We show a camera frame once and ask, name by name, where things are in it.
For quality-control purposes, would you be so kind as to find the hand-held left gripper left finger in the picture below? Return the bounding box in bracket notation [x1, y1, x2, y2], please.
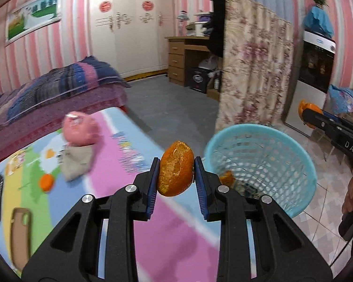
[21, 157, 161, 282]

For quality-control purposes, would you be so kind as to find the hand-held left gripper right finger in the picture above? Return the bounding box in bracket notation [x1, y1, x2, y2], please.
[194, 156, 333, 282]

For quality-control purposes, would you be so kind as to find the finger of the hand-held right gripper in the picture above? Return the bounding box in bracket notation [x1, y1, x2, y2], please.
[302, 107, 342, 121]
[303, 117, 335, 136]

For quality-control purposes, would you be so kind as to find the orange peel piece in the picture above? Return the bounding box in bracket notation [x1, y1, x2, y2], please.
[219, 170, 236, 187]
[157, 141, 194, 197]
[298, 100, 325, 129]

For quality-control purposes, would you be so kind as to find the light blue plastic basket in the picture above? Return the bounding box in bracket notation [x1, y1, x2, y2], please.
[204, 124, 317, 219]

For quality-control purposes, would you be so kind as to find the blue floral bag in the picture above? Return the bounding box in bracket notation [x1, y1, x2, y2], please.
[328, 85, 353, 115]

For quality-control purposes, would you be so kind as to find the cartoon printed sheet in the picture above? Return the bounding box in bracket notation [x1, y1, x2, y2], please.
[0, 107, 224, 282]

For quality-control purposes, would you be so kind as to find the floral curtain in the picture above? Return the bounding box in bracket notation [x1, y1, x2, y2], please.
[216, 0, 295, 133]

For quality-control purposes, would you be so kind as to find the grey cloth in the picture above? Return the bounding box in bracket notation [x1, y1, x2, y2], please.
[60, 144, 94, 181]

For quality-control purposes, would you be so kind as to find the blue cloth bundle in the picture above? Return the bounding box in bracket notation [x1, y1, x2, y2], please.
[304, 6, 335, 37]

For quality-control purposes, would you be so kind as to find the pink pig toy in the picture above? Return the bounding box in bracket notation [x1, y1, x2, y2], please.
[62, 111, 100, 147]

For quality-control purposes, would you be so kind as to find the small orange fruit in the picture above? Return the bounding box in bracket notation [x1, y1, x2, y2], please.
[39, 173, 54, 193]

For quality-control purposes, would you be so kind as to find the black box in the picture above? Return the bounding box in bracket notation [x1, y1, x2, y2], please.
[189, 67, 212, 94]

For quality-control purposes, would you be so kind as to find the white plastic bag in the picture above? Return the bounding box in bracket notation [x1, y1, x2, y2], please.
[198, 55, 221, 71]

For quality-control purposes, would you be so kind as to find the bed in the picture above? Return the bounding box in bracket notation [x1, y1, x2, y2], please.
[0, 55, 132, 165]

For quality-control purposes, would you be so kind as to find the wooden desk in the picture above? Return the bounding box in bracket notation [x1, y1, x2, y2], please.
[165, 35, 222, 87]

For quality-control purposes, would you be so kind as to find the black hanging cloth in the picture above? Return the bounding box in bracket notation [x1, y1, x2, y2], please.
[208, 0, 226, 59]

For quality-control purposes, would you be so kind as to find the striped blue purple quilt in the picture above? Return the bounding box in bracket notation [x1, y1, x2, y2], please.
[0, 55, 132, 127]

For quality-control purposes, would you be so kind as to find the brown phone case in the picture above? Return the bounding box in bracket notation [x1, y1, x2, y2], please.
[11, 208, 33, 271]

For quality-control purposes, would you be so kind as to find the white wardrobe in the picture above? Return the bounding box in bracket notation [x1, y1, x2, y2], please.
[88, 0, 177, 78]

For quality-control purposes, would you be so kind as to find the white printer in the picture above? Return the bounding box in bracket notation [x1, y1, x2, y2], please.
[186, 22, 209, 37]

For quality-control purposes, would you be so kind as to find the desk lamp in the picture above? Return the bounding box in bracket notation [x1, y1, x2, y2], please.
[176, 11, 190, 37]

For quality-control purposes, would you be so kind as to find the framed wedding picture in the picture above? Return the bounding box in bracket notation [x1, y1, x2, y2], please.
[4, 0, 62, 47]

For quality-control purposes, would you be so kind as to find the black cable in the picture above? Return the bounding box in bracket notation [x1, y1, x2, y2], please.
[329, 238, 352, 268]

